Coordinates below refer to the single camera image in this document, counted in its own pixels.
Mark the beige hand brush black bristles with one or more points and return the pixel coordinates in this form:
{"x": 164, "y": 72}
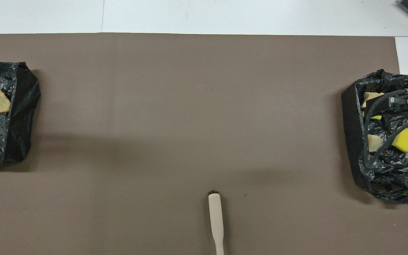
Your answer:
{"x": 216, "y": 216}

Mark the pale bread chunk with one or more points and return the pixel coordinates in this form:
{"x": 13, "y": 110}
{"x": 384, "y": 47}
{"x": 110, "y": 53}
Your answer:
{"x": 372, "y": 96}
{"x": 374, "y": 142}

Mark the small yellow sponge piece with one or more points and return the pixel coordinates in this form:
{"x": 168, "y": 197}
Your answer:
{"x": 402, "y": 140}
{"x": 377, "y": 117}

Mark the black trash bag bin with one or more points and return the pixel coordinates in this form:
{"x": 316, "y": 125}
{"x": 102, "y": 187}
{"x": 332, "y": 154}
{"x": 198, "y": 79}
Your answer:
{"x": 23, "y": 106}
{"x": 384, "y": 81}

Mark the brown table mat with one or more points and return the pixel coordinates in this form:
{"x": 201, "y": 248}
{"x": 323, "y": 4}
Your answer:
{"x": 190, "y": 106}

